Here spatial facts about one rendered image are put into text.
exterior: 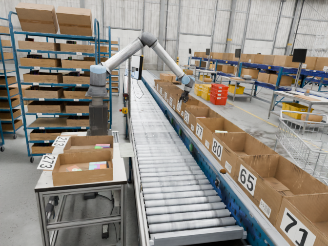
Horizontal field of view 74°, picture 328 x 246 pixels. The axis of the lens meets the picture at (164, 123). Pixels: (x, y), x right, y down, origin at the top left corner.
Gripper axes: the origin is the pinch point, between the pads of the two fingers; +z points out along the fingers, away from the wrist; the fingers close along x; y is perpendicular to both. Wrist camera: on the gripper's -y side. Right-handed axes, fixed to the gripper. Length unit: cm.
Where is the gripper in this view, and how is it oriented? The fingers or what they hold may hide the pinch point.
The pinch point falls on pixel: (180, 106)
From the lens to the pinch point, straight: 263.7
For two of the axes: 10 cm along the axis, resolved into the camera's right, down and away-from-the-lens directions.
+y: 1.9, 3.2, -9.3
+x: 9.3, 2.5, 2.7
